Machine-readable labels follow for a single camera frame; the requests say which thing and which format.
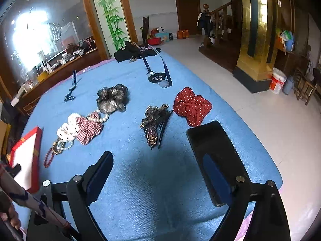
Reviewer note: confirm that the blue table cloth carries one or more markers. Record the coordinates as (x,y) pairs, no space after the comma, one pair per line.
(151,194)

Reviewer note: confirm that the black smartphone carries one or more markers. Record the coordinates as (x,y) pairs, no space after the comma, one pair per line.
(218,160)

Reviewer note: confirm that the red plaid scrunchie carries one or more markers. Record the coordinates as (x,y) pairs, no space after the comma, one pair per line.
(89,127)

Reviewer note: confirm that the white dotted scrunchie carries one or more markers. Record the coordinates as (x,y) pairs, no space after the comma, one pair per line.
(69,131)

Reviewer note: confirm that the person's left hand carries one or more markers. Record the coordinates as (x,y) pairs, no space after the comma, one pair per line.
(12,219)

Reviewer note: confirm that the blue frame eyeglasses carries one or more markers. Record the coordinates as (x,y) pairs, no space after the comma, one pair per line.
(156,67)

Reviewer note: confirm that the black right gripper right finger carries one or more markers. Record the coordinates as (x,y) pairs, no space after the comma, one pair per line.
(231,223)

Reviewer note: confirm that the brown beaded hair claw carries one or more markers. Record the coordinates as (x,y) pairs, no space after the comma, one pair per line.
(154,124)

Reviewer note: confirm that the black cloth bundle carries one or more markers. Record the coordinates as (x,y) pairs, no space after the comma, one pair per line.
(130,51)

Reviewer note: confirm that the red gift box tray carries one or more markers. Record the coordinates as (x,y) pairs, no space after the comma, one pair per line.
(26,154)

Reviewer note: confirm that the wooden stool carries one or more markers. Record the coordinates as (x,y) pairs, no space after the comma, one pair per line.
(305,87)

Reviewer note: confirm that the red polka dot scrunchie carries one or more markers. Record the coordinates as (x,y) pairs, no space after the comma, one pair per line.
(191,106)

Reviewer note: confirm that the grey organza scrunchie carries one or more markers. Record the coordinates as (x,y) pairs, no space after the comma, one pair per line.
(111,99)

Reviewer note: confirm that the white red plastic bucket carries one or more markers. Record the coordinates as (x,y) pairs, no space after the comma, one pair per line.
(278,79)

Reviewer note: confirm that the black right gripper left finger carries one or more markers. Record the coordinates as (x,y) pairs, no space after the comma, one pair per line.
(82,191)

